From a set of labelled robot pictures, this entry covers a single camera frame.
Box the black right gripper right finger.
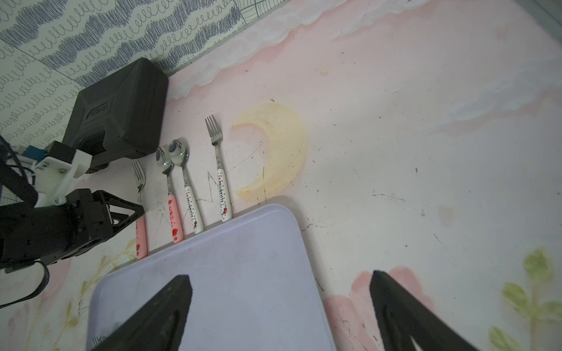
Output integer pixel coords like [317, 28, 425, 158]
[370, 271, 475, 350]

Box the lavender placemat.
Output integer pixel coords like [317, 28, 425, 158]
[86, 204, 335, 350]

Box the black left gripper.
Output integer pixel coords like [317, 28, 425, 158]
[1, 189, 145, 269]

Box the white floral handle spoon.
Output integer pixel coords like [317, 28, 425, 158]
[168, 139, 204, 234]

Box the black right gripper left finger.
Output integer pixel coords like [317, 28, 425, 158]
[94, 275, 193, 350]

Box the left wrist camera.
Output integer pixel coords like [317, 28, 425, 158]
[22, 141, 93, 208]

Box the pink handle fork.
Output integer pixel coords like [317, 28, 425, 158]
[132, 161, 148, 260]

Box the white floral handle fork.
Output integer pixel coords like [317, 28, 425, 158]
[205, 115, 233, 222]

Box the pink handle spoon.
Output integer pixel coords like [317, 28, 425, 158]
[156, 147, 184, 244]

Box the black plastic tool case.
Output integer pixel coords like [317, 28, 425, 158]
[63, 58, 169, 173]

